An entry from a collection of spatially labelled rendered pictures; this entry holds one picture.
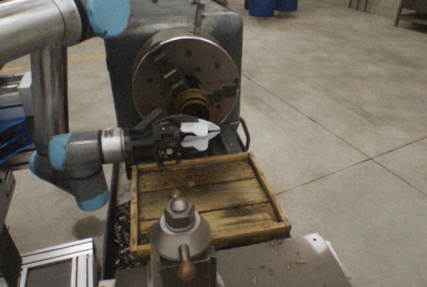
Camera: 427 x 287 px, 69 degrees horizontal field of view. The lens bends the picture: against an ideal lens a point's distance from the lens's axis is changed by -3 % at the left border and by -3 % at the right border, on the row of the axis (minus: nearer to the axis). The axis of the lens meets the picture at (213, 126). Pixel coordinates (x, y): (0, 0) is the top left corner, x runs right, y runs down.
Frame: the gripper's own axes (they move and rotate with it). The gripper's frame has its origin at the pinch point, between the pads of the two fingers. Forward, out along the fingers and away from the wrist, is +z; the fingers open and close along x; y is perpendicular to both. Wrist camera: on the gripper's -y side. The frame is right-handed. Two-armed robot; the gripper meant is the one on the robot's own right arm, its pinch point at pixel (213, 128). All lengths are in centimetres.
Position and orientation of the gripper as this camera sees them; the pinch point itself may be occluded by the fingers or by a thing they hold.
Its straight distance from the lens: 73.8
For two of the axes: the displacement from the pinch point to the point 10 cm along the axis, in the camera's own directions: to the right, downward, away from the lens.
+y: 2.0, 5.1, -8.3
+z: 9.8, -1.1, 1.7
